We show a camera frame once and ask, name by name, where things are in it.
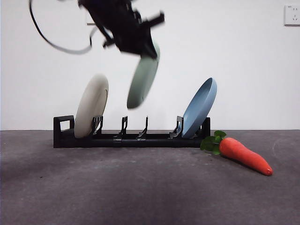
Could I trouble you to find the green plate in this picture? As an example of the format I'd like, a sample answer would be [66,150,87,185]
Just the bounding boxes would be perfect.
[126,42,161,109]

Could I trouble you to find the black plate rack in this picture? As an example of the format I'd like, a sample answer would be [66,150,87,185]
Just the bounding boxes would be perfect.
[53,114,211,149]

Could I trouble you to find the orange carrot with green leaves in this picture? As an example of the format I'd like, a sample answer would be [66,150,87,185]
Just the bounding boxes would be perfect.
[200,130,274,176]

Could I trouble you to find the cream white plate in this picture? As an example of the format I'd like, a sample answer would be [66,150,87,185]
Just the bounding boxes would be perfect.
[74,74,110,139]

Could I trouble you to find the blue plate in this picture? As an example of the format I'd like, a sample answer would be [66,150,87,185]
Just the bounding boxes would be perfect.
[181,78,218,139]

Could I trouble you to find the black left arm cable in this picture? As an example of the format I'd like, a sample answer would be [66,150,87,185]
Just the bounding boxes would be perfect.
[28,0,98,55]

